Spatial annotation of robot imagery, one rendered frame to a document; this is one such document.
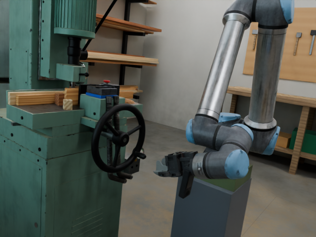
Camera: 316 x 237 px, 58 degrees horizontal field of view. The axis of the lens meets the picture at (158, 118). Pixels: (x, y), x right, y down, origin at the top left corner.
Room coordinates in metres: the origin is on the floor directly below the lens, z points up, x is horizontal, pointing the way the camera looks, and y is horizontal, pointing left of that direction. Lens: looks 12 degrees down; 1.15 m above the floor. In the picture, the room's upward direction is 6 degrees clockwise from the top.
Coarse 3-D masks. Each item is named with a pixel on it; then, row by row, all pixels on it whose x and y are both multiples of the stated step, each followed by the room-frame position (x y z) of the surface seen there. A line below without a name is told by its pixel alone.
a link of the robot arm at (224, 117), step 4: (224, 112) 1.52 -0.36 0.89; (220, 116) 1.41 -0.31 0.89; (224, 116) 1.40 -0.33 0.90; (228, 116) 1.40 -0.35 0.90; (232, 116) 1.40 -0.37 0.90; (236, 116) 1.41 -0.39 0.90; (240, 116) 1.44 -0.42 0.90; (220, 120) 1.40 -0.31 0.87; (224, 120) 1.39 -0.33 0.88; (228, 120) 1.39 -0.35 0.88; (232, 120) 1.39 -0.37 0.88; (236, 120) 1.40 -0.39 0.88; (240, 120) 1.41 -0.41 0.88; (220, 124) 1.40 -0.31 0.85; (224, 124) 1.39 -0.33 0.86; (228, 124) 1.39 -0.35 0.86; (232, 124) 1.39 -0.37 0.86
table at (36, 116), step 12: (12, 108) 1.09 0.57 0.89; (24, 108) 1.07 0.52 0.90; (36, 108) 1.10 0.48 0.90; (48, 108) 1.12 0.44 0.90; (60, 108) 1.14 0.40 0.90; (72, 108) 1.17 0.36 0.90; (24, 120) 1.03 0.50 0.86; (36, 120) 1.01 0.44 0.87; (48, 120) 1.05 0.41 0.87; (60, 120) 1.09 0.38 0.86; (72, 120) 1.13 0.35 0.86; (84, 120) 1.15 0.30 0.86; (96, 120) 1.13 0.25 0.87; (120, 120) 1.22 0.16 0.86
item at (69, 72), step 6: (60, 66) 1.32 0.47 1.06; (66, 66) 1.29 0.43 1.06; (72, 66) 1.27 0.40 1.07; (78, 66) 1.28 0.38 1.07; (60, 72) 1.32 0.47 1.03; (66, 72) 1.29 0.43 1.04; (72, 72) 1.26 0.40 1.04; (78, 72) 1.28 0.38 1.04; (84, 72) 1.31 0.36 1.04; (60, 78) 1.32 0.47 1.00; (66, 78) 1.29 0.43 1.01; (72, 78) 1.26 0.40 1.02; (78, 78) 1.28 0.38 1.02; (84, 78) 1.31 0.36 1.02
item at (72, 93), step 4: (68, 88) 1.21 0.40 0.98; (72, 88) 1.23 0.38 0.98; (76, 88) 1.24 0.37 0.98; (64, 92) 1.21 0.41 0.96; (68, 92) 1.21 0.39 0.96; (72, 92) 1.23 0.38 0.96; (76, 92) 1.24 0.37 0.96; (64, 96) 1.21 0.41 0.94; (68, 96) 1.21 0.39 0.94; (72, 96) 1.23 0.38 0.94; (76, 96) 1.24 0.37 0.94; (72, 100) 1.23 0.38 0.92; (76, 100) 1.24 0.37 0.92; (72, 104) 1.23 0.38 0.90; (76, 104) 1.25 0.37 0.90
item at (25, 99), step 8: (16, 96) 1.12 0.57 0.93; (24, 96) 1.13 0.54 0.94; (32, 96) 1.16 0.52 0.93; (40, 96) 1.18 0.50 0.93; (48, 96) 1.21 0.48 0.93; (120, 96) 1.55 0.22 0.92; (128, 96) 1.60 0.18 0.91; (16, 104) 1.12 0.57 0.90; (24, 104) 1.13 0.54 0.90; (32, 104) 1.16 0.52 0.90
